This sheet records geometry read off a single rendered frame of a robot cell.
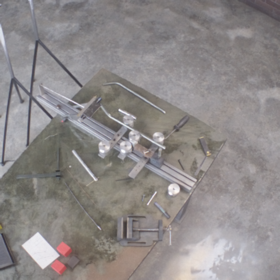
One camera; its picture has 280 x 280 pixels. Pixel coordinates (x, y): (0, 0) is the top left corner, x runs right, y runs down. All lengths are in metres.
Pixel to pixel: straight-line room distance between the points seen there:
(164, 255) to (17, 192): 1.16
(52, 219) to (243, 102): 2.04
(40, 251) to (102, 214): 0.34
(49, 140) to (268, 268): 1.70
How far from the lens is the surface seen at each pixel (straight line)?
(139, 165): 1.80
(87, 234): 1.72
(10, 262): 1.72
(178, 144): 1.92
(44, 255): 1.72
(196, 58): 3.51
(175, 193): 1.74
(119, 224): 1.69
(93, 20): 3.84
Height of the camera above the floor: 2.51
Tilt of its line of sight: 57 degrees down
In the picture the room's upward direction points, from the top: 1 degrees clockwise
